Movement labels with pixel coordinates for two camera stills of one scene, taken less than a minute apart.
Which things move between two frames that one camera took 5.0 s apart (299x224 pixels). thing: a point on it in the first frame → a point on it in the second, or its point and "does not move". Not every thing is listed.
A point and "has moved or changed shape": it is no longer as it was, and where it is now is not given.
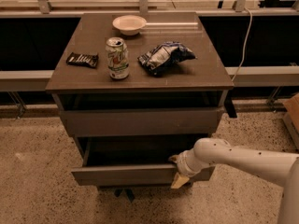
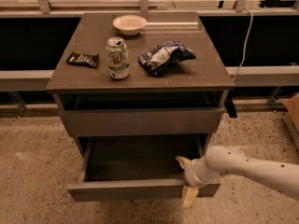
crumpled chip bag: [163, 56] does not move
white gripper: [181, 164] → [191, 174]
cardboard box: [291, 105] does not move
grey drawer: [132, 161] has moved or changed shape
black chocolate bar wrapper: [84, 60] does not move
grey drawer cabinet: [135, 90] does not move
